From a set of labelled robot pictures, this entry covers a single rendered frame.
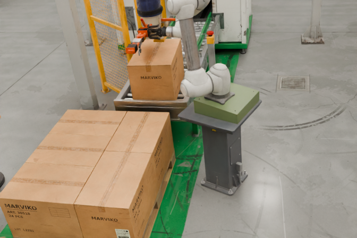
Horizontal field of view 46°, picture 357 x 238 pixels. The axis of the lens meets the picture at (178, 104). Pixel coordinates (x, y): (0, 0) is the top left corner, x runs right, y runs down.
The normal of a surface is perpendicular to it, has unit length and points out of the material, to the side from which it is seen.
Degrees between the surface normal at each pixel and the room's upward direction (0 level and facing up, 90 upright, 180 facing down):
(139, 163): 0
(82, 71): 90
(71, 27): 90
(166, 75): 90
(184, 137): 0
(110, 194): 0
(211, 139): 90
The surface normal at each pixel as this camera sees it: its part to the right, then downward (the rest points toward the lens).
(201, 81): 0.42, 0.14
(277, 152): -0.10, -0.86
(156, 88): -0.15, 0.51
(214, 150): -0.56, 0.47
